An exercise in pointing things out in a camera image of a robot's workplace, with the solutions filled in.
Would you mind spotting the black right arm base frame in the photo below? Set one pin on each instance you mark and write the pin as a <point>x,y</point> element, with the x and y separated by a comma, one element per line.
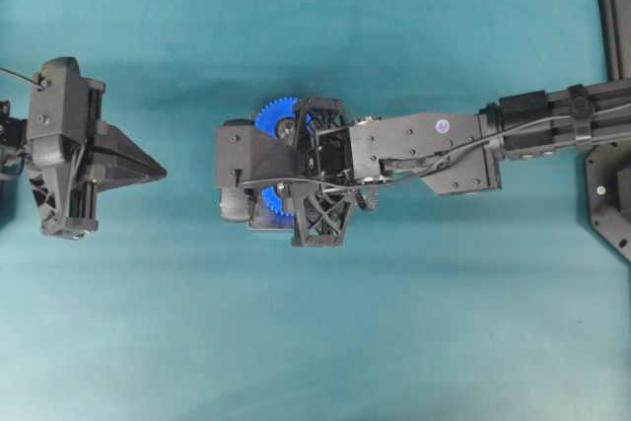
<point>607,166</point>

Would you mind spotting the large blue plastic gear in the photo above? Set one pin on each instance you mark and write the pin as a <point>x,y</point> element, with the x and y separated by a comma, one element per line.
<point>277,119</point>

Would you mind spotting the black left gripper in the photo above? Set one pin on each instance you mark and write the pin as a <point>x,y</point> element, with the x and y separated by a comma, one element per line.
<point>66,205</point>

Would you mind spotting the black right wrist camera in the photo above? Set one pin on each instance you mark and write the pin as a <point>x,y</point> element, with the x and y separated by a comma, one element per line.
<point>247,161</point>

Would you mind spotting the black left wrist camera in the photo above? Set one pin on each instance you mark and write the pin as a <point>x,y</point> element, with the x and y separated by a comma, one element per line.
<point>58,110</point>

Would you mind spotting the small blue plastic gear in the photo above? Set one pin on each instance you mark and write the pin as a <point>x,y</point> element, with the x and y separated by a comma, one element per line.
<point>277,199</point>

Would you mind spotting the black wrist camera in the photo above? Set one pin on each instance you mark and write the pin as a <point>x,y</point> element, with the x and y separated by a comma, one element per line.
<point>58,110</point>
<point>247,161</point>

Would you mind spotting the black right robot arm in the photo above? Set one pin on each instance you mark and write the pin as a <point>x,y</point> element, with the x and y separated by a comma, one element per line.
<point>461,153</point>

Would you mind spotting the grey metal base plate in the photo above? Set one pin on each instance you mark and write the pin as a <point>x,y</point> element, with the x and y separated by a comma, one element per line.
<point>264,220</point>

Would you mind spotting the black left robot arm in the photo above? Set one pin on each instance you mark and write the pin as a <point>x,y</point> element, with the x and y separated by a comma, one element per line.
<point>14,144</point>

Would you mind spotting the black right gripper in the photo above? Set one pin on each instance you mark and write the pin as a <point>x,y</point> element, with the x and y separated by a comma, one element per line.
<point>325,193</point>

